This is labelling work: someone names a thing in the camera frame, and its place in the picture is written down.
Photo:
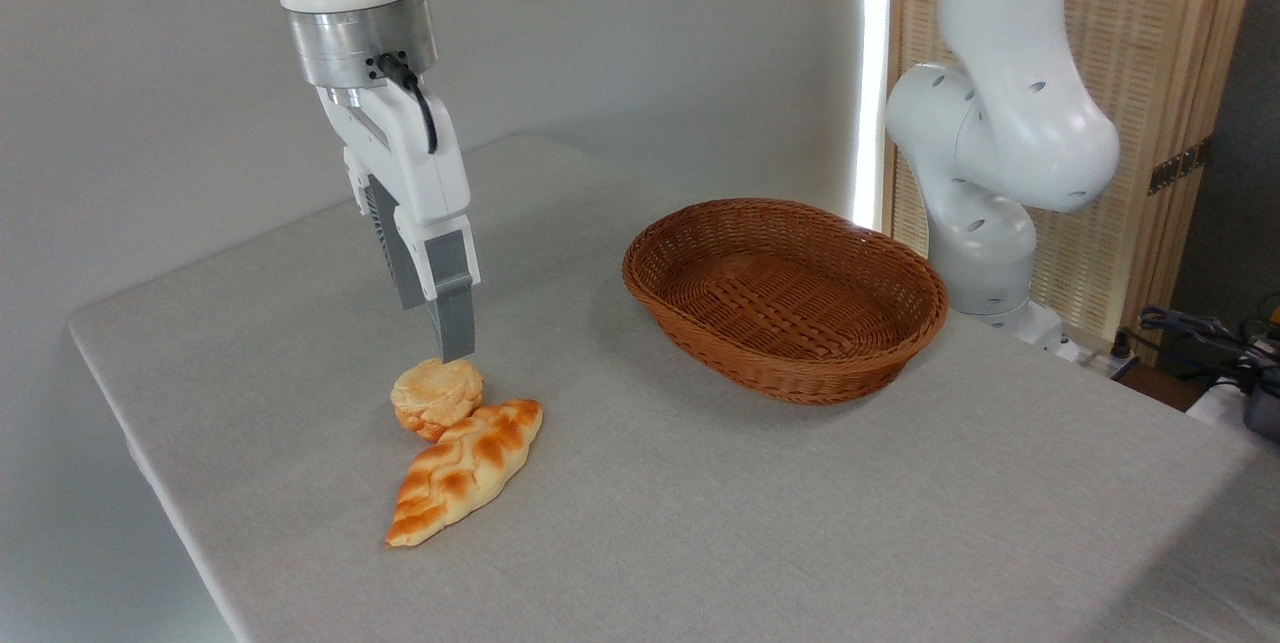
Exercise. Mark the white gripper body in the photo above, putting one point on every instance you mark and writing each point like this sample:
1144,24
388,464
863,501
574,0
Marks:
420,158

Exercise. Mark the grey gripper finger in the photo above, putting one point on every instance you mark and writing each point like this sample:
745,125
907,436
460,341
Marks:
395,248
452,318

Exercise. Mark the round golden bread bun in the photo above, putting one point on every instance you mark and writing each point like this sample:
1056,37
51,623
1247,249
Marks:
435,398

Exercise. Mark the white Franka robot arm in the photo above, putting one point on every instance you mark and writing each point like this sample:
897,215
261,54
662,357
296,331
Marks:
1000,123

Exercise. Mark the long braided bread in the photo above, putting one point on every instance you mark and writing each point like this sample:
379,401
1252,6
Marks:
465,468

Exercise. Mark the brown wicker oval basket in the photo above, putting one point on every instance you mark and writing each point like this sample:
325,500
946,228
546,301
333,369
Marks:
785,308

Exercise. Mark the grey tablecloth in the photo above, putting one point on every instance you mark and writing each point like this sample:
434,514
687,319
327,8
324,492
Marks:
750,523

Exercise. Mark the white power strip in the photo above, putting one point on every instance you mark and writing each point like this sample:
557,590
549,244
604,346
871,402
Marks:
1105,361

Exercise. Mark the dark metal screen hinge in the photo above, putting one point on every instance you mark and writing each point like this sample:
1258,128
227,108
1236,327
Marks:
1180,165

